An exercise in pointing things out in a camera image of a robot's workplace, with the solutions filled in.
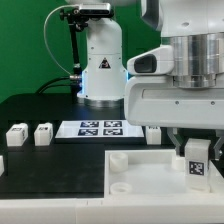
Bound black camera stand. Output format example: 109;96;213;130
60;9;88;75

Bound white square tabletop part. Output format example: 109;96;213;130
104;149;224;198

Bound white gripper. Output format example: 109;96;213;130
124;76;224;160

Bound white marker plate with tags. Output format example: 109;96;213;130
55;120;145;144

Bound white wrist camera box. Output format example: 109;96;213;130
127;45;174;76

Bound black cables on base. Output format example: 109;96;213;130
35;75;83;95

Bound white block left edge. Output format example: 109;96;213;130
0;155;4;177

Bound grey camera cable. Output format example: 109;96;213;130
43;4;78;78

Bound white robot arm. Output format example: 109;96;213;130
65;0;224;132

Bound black camera on stand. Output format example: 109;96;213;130
79;3;112;17

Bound white L-shaped obstacle fence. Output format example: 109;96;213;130
0;193;224;224

